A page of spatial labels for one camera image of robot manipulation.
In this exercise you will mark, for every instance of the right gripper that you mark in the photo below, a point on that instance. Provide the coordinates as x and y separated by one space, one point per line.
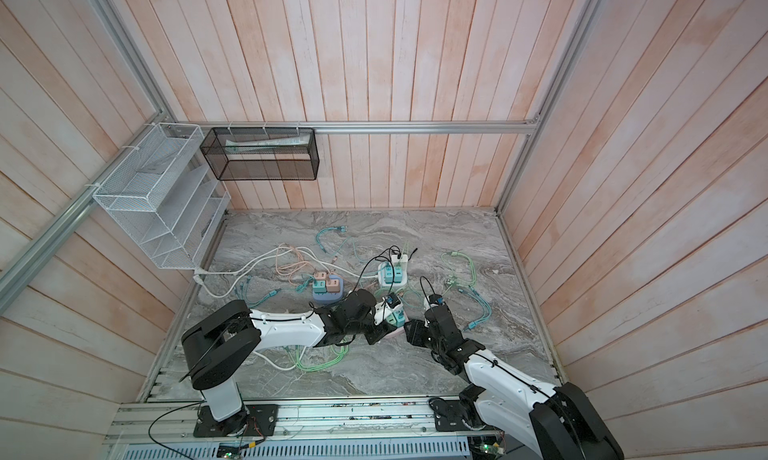
415 330

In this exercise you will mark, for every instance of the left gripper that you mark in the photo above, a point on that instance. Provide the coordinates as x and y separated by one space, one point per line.
382 330

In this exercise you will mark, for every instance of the teal charger plug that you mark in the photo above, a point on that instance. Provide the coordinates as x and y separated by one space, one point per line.
397 316

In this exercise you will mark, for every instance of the pink power strip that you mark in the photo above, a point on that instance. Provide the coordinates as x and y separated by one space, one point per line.
392 329

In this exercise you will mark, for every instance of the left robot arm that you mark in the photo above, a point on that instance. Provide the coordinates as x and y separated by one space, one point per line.
217 346

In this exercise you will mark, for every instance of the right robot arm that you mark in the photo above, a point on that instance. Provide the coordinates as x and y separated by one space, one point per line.
554 422

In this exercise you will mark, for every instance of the blue power strip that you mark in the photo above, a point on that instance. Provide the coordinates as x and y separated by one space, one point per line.
327 288

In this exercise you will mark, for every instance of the white power strip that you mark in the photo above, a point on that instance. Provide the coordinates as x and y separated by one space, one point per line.
393 272

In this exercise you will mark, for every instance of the black mesh basket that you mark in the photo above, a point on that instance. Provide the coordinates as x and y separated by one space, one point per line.
262 153

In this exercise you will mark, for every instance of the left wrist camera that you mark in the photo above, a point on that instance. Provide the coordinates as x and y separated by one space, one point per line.
392 300

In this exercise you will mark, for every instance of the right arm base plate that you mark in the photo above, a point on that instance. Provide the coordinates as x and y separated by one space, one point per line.
455 415

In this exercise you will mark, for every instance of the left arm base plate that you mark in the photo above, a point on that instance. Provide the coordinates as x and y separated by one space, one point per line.
257 420

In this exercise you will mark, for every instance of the white wire mesh shelf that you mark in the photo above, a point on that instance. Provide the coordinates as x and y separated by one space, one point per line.
168 207

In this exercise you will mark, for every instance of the aluminium frame rail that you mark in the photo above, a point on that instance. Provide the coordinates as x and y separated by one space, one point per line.
387 127

